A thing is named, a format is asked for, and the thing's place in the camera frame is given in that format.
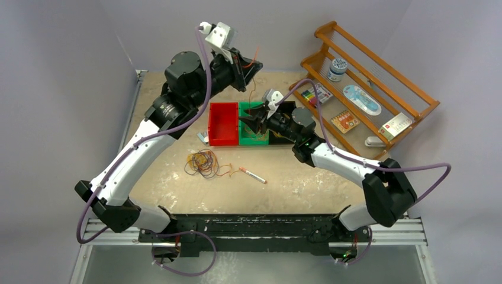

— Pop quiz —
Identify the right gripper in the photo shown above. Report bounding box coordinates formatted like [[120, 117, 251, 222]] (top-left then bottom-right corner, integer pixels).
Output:
[[239, 103, 301, 143]]

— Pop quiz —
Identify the orange cable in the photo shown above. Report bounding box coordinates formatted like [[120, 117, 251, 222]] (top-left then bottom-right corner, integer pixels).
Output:
[[241, 46, 262, 104], [243, 121, 269, 144]]

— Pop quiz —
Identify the green plastic bin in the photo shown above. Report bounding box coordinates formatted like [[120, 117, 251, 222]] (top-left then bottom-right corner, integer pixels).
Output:
[[239, 101, 269, 146]]

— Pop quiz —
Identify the black plastic bin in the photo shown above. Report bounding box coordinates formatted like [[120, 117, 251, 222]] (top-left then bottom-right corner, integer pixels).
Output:
[[268, 101, 296, 146]]

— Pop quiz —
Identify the red plastic bin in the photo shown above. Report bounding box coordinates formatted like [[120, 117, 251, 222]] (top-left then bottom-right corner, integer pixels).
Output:
[[208, 102, 239, 146]]

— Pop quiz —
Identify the cable bundle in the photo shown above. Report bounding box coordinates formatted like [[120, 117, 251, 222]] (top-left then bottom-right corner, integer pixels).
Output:
[[184, 149, 248, 180]]

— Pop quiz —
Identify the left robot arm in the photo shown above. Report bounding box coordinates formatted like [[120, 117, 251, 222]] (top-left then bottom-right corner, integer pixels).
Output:
[[75, 48, 263, 242]]

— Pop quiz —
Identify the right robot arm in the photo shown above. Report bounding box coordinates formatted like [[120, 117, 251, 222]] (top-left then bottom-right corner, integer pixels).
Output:
[[239, 105, 418, 241]]

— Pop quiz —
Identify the orange white marker pen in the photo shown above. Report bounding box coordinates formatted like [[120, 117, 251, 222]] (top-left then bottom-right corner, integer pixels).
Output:
[[239, 167, 267, 184]]

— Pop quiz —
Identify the marker pen pack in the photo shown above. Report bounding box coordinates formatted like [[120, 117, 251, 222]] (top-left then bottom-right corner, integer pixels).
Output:
[[301, 83, 333, 108]]

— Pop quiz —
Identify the orange spiral notebook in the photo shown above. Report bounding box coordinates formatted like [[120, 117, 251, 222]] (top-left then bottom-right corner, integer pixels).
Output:
[[330, 110, 360, 134]]

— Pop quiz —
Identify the white round jar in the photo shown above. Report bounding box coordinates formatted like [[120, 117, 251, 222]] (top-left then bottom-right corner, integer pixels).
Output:
[[327, 57, 348, 82]]

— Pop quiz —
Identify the blue blister pack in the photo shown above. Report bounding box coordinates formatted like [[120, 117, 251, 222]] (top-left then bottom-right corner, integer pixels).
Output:
[[343, 85, 382, 116]]

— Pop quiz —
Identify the wooden shelf rack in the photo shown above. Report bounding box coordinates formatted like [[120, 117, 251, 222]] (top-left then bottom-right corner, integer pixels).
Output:
[[293, 21, 440, 159]]

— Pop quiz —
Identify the white stapler on shelf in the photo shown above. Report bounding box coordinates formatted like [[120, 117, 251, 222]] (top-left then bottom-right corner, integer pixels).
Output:
[[364, 136, 386, 147]]

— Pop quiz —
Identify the white red box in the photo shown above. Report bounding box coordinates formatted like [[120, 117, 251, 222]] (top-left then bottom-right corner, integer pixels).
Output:
[[379, 112, 413, 141]]

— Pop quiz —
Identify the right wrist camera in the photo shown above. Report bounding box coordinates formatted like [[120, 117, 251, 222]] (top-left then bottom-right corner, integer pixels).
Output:
[[262, 89, 284, 119]]

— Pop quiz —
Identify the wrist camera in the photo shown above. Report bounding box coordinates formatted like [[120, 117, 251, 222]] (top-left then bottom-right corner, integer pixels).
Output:
[[262, 89, 284, 119], [198, 22, 237, 54]]

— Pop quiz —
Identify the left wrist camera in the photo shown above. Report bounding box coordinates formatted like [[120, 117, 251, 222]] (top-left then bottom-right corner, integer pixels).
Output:
[[198, 22, 237, 54]]

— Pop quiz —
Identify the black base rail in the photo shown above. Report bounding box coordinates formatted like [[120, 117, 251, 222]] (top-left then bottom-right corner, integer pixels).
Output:
[[139, 214, 370, 259]]

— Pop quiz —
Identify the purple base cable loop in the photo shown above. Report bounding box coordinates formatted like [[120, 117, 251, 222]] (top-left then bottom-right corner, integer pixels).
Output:
[[150, 230, 218, 278]]

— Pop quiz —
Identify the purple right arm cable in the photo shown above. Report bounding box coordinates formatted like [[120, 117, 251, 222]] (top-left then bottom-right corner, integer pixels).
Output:
[[274, 79, 452, 205]]

